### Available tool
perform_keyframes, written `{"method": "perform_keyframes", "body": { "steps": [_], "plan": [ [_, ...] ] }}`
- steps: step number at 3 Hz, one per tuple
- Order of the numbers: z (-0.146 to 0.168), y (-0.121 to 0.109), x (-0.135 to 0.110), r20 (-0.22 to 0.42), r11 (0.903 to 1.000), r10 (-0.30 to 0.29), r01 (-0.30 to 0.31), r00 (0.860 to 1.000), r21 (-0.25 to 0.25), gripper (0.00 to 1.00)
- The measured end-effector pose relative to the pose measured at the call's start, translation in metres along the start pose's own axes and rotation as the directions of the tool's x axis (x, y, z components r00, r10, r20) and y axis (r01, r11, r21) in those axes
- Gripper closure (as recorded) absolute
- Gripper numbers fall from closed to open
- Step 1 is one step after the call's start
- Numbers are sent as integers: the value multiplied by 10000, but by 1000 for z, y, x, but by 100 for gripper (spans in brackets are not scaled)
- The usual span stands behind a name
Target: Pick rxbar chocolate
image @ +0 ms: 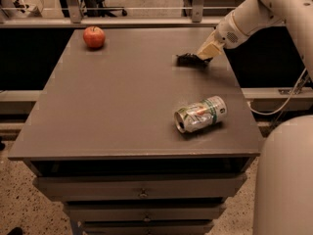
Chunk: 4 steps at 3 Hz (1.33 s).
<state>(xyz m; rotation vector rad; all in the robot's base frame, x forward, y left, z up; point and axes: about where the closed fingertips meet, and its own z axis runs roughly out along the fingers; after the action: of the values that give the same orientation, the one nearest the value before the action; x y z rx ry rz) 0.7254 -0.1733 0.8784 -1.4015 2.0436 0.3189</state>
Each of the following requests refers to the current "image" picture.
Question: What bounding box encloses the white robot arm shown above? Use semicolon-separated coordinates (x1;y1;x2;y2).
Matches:
197;0;313;235

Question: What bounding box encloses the crushed silver green can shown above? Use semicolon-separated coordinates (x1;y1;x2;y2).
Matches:
174;96;228;133

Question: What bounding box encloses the red apple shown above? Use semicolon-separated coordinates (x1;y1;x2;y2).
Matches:
83;26;106;48

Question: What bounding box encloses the white cable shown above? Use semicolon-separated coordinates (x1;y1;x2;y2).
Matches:
246;67;309;117

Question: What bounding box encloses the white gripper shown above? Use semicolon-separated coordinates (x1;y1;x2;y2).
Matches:
197;9;248;60

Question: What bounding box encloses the grey metal railing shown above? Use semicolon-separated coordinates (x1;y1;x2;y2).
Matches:
0;0;222;28

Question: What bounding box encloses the grey drawer cabinet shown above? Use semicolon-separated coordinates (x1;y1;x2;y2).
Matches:
9;28;262;235

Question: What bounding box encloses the black rxbar chocolate wrapper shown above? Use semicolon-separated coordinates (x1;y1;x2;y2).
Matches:
177;53;211;68

